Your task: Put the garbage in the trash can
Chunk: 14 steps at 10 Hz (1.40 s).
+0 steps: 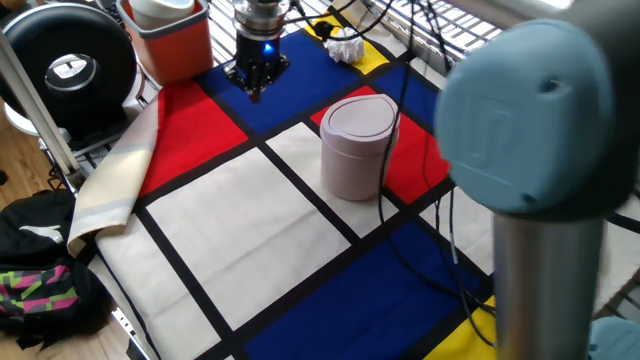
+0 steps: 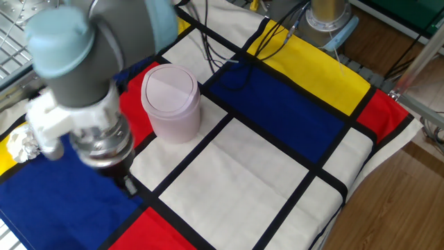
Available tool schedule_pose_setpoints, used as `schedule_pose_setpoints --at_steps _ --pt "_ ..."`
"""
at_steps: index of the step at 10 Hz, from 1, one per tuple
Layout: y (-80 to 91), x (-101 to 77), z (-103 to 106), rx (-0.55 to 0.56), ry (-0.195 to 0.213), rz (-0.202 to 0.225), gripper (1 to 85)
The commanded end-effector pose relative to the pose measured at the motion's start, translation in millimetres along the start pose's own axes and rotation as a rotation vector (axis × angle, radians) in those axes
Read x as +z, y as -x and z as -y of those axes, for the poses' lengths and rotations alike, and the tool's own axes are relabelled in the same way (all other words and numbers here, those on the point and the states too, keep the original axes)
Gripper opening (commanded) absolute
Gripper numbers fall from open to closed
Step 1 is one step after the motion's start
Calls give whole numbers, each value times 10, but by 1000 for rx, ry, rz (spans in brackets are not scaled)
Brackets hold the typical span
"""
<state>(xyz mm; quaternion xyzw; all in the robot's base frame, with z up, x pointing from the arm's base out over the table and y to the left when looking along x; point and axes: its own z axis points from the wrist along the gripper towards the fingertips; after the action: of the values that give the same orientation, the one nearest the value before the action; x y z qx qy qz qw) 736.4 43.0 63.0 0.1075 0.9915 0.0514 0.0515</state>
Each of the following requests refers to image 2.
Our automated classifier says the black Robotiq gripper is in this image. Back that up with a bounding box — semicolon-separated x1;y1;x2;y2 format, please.
90;152;139;197

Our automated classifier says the pink swing-lid trash can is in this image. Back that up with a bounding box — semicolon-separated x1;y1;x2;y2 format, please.
140;63;202;145

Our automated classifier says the white tissue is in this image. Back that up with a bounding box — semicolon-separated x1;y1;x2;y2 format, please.
6;123;43;164

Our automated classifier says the Mondrian colour-block tablecloth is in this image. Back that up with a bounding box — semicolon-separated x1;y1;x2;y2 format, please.
0;0;425;250

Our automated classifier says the silver perforated mounting plate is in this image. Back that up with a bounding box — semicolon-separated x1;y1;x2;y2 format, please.
0;0;62;27

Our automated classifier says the black cable bundle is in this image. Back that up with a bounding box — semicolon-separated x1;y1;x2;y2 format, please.
187;0;313;93

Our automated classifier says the silver cable plug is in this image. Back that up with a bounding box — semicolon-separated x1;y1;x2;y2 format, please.
282;19;301;45

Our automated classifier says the aluminium frame beam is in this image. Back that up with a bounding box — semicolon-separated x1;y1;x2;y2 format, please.
398;92;444;130

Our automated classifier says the grey cable bundle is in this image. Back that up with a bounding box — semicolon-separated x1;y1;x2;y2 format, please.
418;110;444;156

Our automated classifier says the aluminium frame post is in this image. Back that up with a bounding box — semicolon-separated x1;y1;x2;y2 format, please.
388;30;444;101

